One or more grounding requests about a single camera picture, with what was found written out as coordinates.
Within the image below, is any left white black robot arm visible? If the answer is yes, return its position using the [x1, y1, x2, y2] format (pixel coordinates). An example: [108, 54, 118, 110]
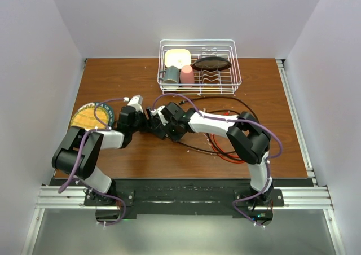
[51, 104, 163, 205]

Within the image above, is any white wire dish rack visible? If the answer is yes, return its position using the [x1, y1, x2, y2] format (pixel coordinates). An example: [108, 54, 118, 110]
[157, 39, 242, 95]

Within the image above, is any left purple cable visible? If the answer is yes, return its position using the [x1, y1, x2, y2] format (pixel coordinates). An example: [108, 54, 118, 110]
[57, 96, 129, 226]

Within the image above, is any aluminium frame rail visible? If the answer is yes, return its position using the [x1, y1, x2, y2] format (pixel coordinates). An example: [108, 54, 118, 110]
[24, 59, 346, 254]

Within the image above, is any grey mug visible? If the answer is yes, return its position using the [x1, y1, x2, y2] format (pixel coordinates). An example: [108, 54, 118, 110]
[159, 66, 180, 84]

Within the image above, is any black ethernet cable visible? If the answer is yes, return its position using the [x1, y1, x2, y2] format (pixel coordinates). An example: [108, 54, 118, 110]
[174, 95, 259, 160]

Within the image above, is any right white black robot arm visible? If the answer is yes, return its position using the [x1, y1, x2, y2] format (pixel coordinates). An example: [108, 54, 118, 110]
[150, 102, 273, 206]

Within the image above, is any pink cup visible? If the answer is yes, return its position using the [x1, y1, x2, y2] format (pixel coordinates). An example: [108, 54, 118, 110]
[179, 65, 195, 87]

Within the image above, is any purple cable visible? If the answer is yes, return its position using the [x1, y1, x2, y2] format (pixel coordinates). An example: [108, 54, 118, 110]
[152, 93, 284, 229]
[57, 96, 129, 226]

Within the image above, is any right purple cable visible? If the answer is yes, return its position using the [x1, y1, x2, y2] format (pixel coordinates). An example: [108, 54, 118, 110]
[152, 93, 284, 229]

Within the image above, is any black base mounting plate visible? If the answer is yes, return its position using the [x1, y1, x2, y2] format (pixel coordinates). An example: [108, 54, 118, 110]
[84, 179, 313, 225]

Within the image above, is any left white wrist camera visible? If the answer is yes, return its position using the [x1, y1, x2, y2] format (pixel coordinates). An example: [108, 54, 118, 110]
[124, 95, 143, 112]

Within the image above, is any round yellow green coaster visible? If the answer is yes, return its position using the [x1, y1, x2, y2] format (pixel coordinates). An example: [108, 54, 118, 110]
[69, 102, 115, 130]

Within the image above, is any cream square plate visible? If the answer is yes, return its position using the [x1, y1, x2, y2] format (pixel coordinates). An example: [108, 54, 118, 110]
[164, 49, 191, 69]

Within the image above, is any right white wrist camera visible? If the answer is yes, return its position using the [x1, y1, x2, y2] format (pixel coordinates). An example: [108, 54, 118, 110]
[151, 105, 168, 126]

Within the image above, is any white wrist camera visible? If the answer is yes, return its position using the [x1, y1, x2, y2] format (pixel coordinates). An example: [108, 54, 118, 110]
[124, 95, 143, 112]
[151, 105, 168, 126]

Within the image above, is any red ethernet cable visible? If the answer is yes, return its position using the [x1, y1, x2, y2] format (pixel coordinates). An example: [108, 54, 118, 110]
[209, 109, 246, 164]

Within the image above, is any dark brown oval bowl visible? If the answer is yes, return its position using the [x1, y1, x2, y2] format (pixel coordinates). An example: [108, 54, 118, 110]
[191, 56, 232, 72]

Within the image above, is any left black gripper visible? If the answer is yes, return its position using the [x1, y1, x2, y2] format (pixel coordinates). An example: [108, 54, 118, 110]
[130, 108, 161, 134]

